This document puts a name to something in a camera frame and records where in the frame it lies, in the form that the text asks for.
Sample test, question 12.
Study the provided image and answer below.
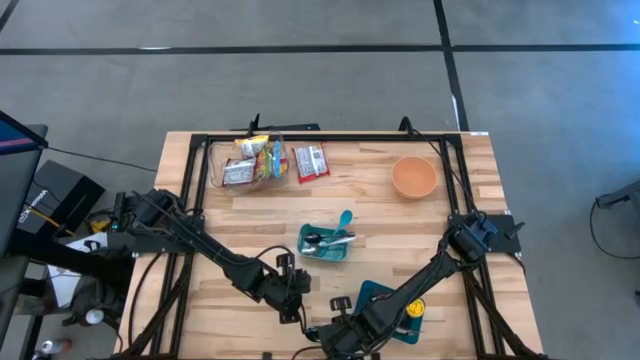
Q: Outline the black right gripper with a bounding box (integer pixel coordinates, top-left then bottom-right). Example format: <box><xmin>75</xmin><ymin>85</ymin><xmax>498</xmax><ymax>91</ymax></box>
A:
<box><xmin>313</xmin><ymin>296</ymin><xmax>376</xmax><ymax>359</ymax></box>

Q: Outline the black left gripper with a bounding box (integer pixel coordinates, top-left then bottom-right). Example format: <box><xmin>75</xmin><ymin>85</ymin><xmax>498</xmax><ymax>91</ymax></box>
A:
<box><xmin>259</xmin><ymin>253</ymin><xmax>312</xmax><ymax>335</ymax></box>

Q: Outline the dull steel spoon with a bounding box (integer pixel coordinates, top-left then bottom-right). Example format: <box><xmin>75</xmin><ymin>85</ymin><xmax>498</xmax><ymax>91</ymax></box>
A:
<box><xmin>303</xmin><ymin>231</ymin><xmax>357</xmax><ymax>245</ymax></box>

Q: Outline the yellow-lid spice jar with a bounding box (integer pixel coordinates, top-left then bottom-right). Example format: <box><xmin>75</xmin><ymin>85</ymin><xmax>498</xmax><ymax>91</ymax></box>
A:
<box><xmin>404</xmin><ymin>298</ymin><xmax>427</xmax><ymax>320</ymax></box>

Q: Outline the teal plastic spoon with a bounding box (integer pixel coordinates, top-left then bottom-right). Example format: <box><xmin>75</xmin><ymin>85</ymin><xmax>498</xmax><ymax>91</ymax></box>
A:
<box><xmin>332</xmin><ymin>209</ymin><xmax>354</xmax><ymax>236</ymax></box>

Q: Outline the red packet white label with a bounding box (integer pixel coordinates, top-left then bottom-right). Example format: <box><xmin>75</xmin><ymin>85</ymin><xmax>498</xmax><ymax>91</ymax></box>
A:
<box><xmin>291</xmin><ymin>143</ymin><xmax>331</xmax><ymax>185</ymax></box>

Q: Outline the lime chili ramen packet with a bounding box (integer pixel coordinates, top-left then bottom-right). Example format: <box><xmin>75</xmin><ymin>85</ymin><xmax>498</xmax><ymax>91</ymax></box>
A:
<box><xmin>253</xmin><ymin>145</ymin><xmax>275</xmax><ymax>184</ymax></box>

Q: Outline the blue-edged clear noodle packet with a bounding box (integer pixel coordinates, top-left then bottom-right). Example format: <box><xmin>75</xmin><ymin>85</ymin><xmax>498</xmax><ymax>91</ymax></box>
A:
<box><xmin>272</xmin><ymin>141</ymin><xmax>291</xmax><ymax>179</ymax></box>

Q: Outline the yellow chicken ramen packet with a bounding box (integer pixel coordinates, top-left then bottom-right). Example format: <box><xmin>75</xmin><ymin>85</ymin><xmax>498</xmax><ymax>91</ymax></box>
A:
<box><xmin>233</xmin><ymin>134</ymin><xmax>271</xmax><ymax>160</ymax></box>

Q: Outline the deep blue plastic tray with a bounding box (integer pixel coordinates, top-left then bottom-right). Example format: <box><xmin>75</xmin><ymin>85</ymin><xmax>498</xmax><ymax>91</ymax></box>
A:
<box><xmin>353</xmin><ymin>279</ymin><xmax>427</xmax><ymax>346</ymax></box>

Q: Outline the teal plastic container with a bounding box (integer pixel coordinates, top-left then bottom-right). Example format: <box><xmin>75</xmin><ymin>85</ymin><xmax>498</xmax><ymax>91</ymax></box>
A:
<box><xmin>297</xmin><ymin>223</ymin><xmax>354</xmax><ymax>263</ymax></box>

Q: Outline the clear plastic bin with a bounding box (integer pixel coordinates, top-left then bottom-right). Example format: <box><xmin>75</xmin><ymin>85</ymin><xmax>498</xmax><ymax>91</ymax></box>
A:
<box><xmin>207</xmin><ymin>132</ymin><xmax>291</xmax><ymax>194</ymax></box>

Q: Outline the orange bowl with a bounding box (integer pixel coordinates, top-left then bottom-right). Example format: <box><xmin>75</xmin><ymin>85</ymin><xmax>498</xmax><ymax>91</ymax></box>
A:
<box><xmin>391</xmin><ymin>155</ymin><xmax>439</xmax><ymax>200</ymax></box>

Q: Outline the white-capped bottle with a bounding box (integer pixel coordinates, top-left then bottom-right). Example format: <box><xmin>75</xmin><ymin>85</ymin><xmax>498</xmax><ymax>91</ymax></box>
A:
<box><xmin>79</xmin><ymin>308</ymin><xmax>106</xmax><ymax>326</ymax></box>

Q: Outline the black tripod stand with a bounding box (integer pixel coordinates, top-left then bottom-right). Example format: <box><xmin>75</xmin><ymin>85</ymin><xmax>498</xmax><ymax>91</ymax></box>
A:
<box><xmin>0</xmin><ymin>232</ymin><xmax>136</xmax><ymax>360</ymax></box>

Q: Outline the white paper sheet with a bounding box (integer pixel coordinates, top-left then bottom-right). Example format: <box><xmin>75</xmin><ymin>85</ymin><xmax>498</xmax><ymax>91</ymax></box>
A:
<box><xmin>47</xmin><ymin>232</ymin><xmax>109</xmax><ymax>309</ymax></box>

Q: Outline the silver drink can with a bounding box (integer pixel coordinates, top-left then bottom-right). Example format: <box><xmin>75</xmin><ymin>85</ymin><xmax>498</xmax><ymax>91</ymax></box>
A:
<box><xmin>32</xmin><ymin>337</ymin><xmax>71</xmax><ymax>360</ymax></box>

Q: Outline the black case white logo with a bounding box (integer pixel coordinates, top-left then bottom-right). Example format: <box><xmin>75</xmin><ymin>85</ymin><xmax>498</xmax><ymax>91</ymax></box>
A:
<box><xmin>17</xmin><ymin>158</ymin><xmax>107</xmax><ymax>241</ymax></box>

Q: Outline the black desktop monitor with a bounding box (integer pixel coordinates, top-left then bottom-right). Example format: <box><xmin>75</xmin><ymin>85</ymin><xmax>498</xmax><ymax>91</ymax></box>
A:
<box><xmin>0</xmin><ymin>109</ymin><xmax>50</xmax><ymax>261</ymax></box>

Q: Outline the grey metal stand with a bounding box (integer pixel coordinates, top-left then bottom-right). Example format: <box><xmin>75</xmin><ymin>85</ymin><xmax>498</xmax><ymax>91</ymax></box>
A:
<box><xmin>594</xmin><ymin>179</ymin><xmax>640</xmax><ymax>211</ymax></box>

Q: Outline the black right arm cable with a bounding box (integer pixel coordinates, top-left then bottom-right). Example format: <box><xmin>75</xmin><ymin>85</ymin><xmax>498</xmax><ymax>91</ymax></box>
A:
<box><xmin>288</xmin><ymin>343</ymin><xmax>326</xmax><ymax>360</ymax></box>

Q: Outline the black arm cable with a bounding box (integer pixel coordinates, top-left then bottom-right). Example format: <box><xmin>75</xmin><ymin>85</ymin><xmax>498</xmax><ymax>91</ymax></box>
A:
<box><xmin>288</xmin><ymin>343</ymin><xmax>326</xmax><ymax>360</ymax></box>
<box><xmin>254</xmin><ymin>243</ymin><xmax>296</xmax><ymax>266</ymax></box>

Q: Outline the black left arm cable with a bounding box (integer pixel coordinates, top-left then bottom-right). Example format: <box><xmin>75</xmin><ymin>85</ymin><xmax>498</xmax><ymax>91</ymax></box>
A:
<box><xmin>254</xmin><ymin>243</ymin><xmax>296</xmax><ymax>266</ymax></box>

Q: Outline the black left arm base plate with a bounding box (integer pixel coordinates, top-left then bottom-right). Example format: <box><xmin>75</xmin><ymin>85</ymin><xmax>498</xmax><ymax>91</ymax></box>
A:
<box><xmin>130</xmin><ymin>213</ymin><xmax>206</xmax><ymax>255</ymax></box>

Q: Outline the black metal table frame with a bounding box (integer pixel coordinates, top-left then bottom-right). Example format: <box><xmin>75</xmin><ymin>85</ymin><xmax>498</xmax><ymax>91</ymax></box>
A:
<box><xmin>112</xmin><ymin>130</ymin><xmax>546</xmax><ymax>360</ymax></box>

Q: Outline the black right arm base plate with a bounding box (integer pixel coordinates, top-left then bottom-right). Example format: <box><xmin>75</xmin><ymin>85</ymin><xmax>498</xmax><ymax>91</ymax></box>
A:
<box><xmin>447</xmin><ymin>213</ymin><xmax>522</xmax><ymax>255</ymax></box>

